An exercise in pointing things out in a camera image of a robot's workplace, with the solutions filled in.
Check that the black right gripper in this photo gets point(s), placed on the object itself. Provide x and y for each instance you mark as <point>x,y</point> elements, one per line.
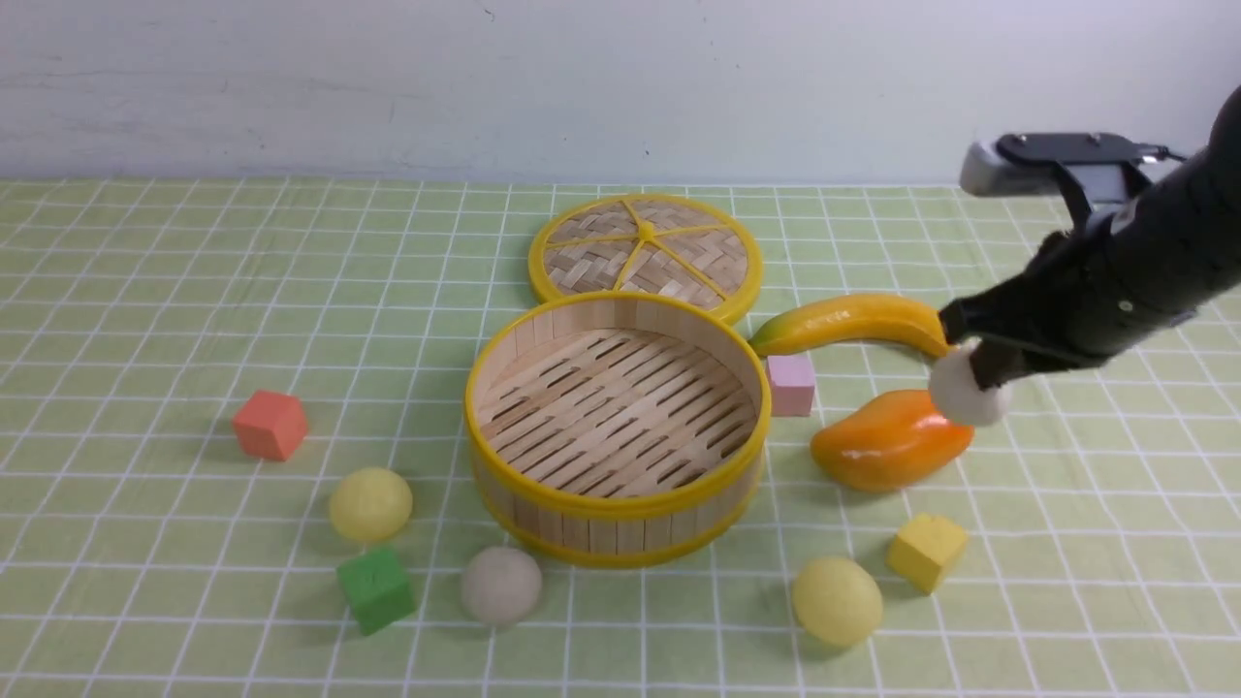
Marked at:
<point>1123,275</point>

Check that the white bun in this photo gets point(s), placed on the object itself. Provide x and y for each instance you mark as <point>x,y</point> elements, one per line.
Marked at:
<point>501,586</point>
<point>958,398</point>

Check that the yellow bun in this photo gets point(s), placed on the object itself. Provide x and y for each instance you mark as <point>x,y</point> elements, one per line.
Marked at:
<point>837,601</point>
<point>371,505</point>

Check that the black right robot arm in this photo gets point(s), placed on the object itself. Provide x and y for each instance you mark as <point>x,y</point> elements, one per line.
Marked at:
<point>1224,136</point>

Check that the woven bamboo steamer lid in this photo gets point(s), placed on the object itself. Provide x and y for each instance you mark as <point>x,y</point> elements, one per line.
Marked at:
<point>658,244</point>

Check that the bamboo steamer tray yellow rim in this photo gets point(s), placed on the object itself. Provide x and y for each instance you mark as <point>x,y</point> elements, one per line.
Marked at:
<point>616,429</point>

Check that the yellow toy banana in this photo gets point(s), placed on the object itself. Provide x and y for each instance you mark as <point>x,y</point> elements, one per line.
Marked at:
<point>873,316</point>

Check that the orange toy mango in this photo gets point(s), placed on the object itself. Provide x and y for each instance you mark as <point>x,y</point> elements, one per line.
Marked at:
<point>891,442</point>

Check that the yellow cube block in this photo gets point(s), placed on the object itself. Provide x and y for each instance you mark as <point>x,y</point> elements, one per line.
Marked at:
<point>926,549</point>

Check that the pink cube block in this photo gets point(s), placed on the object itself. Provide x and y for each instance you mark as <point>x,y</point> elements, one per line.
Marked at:
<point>793,384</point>

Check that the green cube block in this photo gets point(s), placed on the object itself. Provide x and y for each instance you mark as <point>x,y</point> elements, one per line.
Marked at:
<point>377,589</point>

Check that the red cube block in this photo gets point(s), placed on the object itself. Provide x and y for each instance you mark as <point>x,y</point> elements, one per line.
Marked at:
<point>270,426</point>

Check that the green checkered tablecloth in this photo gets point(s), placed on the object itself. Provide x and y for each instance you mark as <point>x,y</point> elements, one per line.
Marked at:
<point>145,555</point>

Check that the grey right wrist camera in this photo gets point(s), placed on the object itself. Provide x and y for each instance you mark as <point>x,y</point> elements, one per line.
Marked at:
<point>1091,171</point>

